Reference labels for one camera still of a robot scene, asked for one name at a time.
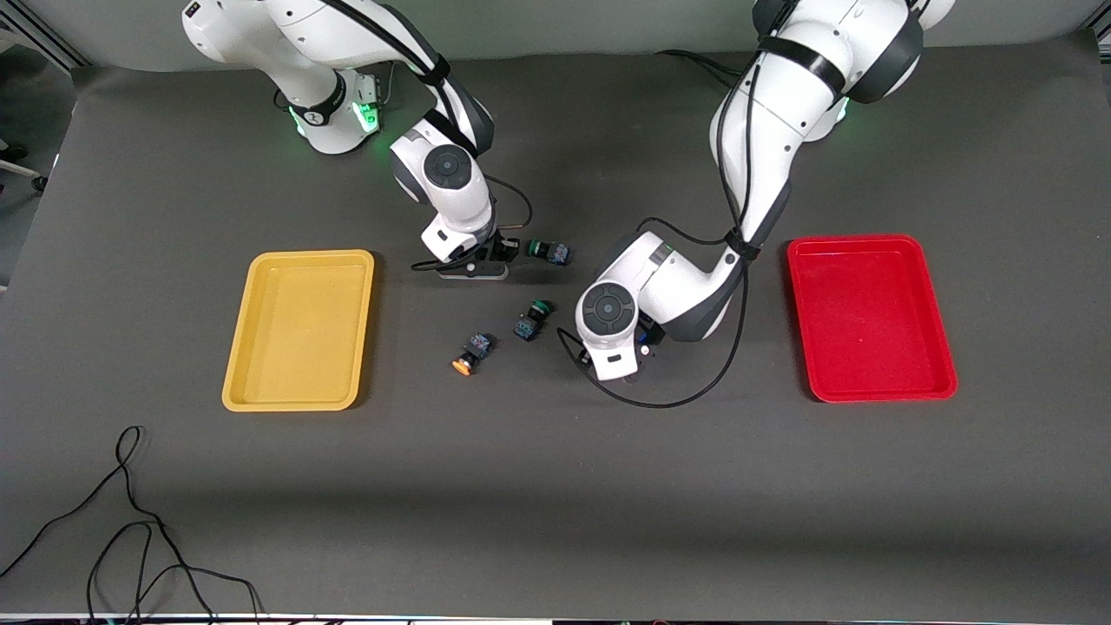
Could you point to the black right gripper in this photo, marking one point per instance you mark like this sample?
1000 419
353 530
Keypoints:
501 251

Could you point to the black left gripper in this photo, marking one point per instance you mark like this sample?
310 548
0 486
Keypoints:
654 335

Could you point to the yellow plastic tray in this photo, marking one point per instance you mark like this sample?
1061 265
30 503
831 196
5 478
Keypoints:
295 330

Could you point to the aluminium frame rail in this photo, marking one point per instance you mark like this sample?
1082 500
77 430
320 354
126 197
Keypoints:
1104 30
52 43

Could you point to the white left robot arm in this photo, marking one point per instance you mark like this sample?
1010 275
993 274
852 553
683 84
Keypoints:
781 130

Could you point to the yellow push button switch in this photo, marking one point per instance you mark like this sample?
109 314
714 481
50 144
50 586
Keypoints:
476 347

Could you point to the black office chair base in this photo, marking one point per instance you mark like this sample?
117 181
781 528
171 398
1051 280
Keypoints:
36 184

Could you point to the dark grey table cloth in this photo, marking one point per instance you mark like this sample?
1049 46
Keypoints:
555 486

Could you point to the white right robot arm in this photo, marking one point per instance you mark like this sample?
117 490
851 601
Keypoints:
447 165

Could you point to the green push button switch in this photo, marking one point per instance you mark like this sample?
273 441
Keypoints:
524 328
555 254

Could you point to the red plastic tray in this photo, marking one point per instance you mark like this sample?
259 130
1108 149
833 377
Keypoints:
868 321

